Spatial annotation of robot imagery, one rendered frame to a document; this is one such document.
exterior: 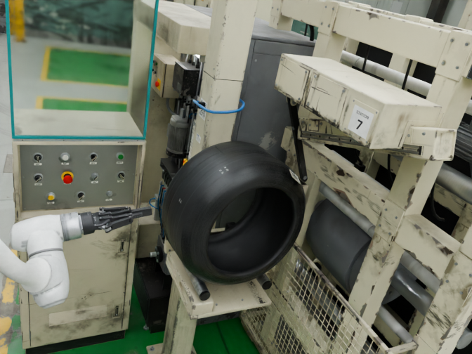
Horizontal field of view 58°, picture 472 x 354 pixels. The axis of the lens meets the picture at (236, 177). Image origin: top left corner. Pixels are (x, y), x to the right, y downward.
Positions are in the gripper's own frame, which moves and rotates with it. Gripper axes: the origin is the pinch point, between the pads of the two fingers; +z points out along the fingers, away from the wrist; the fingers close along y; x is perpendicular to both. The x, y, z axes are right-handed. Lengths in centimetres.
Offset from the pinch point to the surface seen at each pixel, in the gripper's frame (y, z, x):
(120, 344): 49, -8, 123
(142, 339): 50, 4, 125
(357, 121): -29, 62, -38
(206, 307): -13.0, 20.3, 41.9
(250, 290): -4, 44, 49
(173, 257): 17.2, 15.7, 39.2
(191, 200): -6.6, 16.2, -5.5
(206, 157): 6.5, 26.5, -14.1
